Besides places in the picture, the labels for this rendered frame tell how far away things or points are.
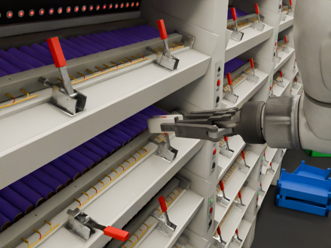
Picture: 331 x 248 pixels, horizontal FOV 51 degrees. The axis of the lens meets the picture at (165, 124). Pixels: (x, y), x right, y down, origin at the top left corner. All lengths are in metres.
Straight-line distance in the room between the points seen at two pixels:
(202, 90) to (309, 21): 0.44
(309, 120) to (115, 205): 0.33
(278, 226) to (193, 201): 1.26
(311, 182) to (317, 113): 1.91
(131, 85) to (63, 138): 0.17
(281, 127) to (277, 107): 0.03
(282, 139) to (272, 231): 1.54
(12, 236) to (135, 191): 0.22
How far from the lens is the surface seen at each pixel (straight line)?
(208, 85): 0.83
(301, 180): 2.43
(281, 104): 0.58
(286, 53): 2.00
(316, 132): 0.56
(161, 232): 0.82
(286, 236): 2.09
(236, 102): 1.10
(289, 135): 0.57
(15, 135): 0.39
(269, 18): 1.49
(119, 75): 0.57
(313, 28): 0.45
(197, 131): 0.61
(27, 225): 0.51
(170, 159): 0.71
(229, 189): 1.34
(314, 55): 0.47
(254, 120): 0.59
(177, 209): 0.89
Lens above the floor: 1.27
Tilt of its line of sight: 22 degrees down
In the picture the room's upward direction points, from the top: straight up
